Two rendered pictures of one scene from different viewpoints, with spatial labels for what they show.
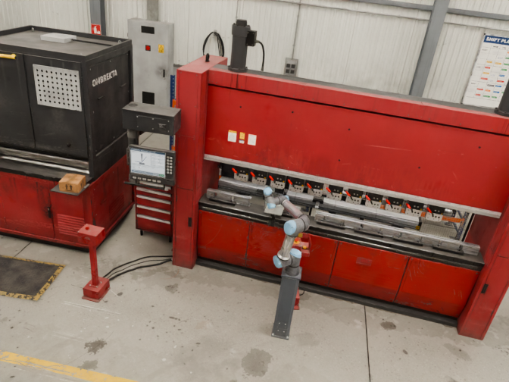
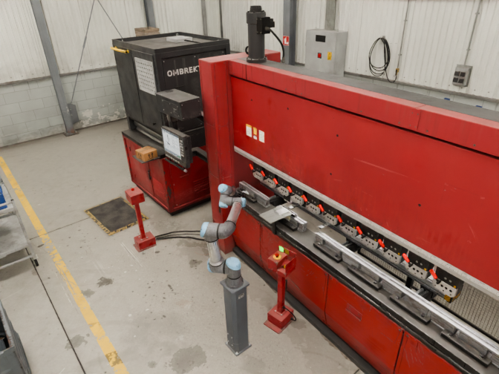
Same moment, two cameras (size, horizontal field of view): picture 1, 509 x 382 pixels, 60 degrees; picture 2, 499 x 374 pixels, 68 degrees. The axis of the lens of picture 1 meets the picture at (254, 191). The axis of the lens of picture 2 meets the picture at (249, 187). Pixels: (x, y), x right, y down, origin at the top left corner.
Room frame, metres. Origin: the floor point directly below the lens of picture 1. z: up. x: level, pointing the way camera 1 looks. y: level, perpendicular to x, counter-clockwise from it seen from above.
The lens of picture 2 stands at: (1.73, -2.18, 2.97)
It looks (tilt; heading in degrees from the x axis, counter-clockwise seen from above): 29 degrees down; 45
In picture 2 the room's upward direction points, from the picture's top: 2 degrees counter-clockwise
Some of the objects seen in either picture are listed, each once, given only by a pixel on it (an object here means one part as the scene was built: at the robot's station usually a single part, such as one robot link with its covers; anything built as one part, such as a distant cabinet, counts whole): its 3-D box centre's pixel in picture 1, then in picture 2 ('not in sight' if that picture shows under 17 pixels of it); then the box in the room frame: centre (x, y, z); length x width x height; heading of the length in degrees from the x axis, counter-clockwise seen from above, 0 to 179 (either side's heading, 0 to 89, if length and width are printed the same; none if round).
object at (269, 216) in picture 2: (275, 208); (275, 214); (4.02, -0.24, 1.00); 0.26 x 0.18 x 0.01; 169
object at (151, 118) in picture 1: (151, 149); (181, 133); (3.95, 1.05, 1.53); 0.51 x 0.25 x 0.85; 85
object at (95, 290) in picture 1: (93, 261); (139, 218); (3.51, 1.54, 0.41); 0.25 x 0.20 x 0.83; 169
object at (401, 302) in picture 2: (407, 240); (409, 308); (3.86, -1.64, 0.89); 0.30 x 0.05 x 0.03; 79
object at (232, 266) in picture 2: (293, 257); (232, 266); (3.27, -0.43, 0.94); 0.13 x 0.12 x 0.14; 123
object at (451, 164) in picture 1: (351, 149); (345, 162); (4.05, -0.90, 1.74); 3.00 x 0.08 x 0.80; 79
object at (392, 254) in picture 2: (394, 203); (394, 248); (3.95, -1.42, 1.26); 0.15 x 0.09 x 0.17; 79
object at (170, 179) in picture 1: (154, 164); (177, 145); (3.86, 1.01, 1.42); 0.45 x 0.12 x 0.36; 85
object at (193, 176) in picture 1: (198, 165); (244, 157); (4.52, 0.66, 1.15); 0.85 x 0.25 x 2.30; 169
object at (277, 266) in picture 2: (300, 244); (281, 260); (3.77, -0.53, 0.75); 0.20 x 0.16 x 0.18; 93
